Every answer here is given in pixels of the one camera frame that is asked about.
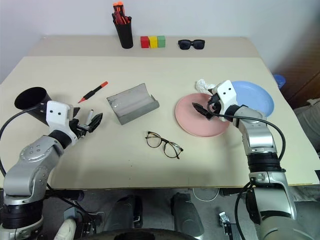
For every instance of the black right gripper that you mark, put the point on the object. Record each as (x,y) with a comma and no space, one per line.
(216,107)

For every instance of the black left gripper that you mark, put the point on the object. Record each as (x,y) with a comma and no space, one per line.
(79,128)

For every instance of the silver grey marker pen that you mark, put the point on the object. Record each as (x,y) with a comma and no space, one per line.
(89,116)

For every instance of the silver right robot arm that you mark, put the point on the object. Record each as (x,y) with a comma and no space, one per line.
(258,136)

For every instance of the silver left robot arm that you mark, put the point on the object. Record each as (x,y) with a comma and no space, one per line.
(30,160)

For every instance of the pink plate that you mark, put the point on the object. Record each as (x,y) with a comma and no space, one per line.
(192,122)

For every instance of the red and black marker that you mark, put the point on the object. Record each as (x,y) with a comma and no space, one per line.
(91,93)

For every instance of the crumpled white paper ball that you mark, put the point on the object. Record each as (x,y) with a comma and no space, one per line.
(202,86)

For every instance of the open grey glasses case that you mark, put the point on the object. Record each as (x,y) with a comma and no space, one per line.
(132,103)

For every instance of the blue plate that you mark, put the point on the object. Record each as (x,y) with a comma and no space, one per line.
(252,98)

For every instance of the tortoiseshell round eyeglasses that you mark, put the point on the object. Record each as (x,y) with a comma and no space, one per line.
(163,145)

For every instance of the empty black pen cup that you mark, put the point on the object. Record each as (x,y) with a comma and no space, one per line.
(31,100)

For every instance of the black sunglasses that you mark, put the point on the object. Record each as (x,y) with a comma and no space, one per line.
(192,44)

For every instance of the blue round container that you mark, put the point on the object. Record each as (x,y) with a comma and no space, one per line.
(279,80)

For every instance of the green cube block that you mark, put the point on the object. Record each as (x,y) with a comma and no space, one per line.
(161,41)

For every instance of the yellow cube block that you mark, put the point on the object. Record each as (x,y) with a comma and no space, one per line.
(153,42)

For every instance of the black cup holding tools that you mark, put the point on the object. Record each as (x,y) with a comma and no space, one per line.
(124,35)

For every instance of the red cube block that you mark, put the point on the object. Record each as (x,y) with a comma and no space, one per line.
(144,42)

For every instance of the dark rounded shape under table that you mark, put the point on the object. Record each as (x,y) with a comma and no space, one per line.
(123,212)
(187,212)

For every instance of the grey cloth bundle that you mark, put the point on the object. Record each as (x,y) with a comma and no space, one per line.
(308,125)

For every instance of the orange tipped tool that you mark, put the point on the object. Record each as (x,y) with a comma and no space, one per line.
(118,10)

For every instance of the white shoe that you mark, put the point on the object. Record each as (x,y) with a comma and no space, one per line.
(65,228)

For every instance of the dark curved rim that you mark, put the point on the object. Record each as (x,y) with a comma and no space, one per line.
(140,235)

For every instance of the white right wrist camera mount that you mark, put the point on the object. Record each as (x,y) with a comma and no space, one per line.
(226,95)

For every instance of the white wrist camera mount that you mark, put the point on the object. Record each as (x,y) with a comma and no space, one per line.
(57,112)
(226,95)

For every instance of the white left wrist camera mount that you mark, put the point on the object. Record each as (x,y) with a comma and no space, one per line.
(57,112)

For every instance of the metal caster bracket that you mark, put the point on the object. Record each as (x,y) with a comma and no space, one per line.
(225,222)

